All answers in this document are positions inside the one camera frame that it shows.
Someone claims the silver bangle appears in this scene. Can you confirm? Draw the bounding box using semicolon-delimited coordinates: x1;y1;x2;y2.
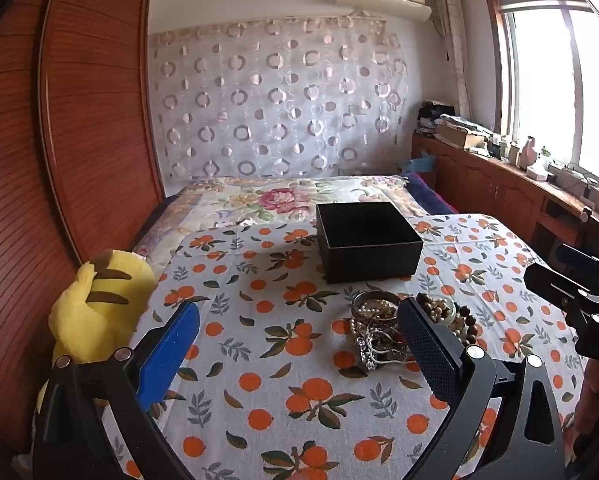
353;290;403;322

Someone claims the silver chain jewelry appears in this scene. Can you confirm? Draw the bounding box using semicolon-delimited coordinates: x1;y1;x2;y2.
357;327;413;372

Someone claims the circle patterned wall cloth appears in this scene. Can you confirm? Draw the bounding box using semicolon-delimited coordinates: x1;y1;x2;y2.
148;15;411;187

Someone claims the yellow plush toy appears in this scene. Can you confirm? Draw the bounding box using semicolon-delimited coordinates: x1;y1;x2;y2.
33;248;159;413

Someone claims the dark blue blanket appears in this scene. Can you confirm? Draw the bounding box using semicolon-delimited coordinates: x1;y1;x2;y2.
403;172;459;216

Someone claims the pearl necklace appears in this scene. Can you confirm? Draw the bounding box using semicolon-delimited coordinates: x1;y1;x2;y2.
350;302;397;358

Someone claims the cardboard box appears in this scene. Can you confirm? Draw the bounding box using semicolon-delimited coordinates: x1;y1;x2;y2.
436;121;496;151

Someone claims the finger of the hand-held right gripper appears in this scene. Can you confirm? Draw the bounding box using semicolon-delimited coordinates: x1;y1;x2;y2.
555;243;599;269
523;261;588;307

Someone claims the wooden wardrobe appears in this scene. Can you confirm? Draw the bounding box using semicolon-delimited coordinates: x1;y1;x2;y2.
0;0;166;461

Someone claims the black square box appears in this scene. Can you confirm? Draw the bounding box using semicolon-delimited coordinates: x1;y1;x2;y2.
315;201;425;285

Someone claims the floral quilt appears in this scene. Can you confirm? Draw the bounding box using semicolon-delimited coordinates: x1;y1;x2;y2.
130;174;433;261

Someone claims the teal bag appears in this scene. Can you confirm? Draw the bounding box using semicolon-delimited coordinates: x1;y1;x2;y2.
401;154;439;177

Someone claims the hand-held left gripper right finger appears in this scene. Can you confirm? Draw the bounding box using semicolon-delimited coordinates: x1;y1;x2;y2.
397;297;566;480

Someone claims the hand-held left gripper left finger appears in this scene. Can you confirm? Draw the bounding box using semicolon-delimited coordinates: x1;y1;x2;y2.
32;301;201;480

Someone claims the pale window curtain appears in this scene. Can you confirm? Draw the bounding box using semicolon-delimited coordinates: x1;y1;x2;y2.
433;0;474;122

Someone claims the wooden cabinet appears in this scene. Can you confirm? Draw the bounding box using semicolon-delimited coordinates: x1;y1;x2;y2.
411;131;599;263

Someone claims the window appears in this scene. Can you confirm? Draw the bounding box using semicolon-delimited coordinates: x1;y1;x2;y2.
483;0;599;188

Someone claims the pile of dark clutter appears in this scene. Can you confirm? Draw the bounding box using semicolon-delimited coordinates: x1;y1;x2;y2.
418;101;456;137

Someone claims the orange print bed sheet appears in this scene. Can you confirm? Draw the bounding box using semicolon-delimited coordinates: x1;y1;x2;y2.
106;213;593;480

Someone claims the pink figurine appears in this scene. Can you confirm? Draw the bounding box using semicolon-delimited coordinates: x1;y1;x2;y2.
518;135;541;169

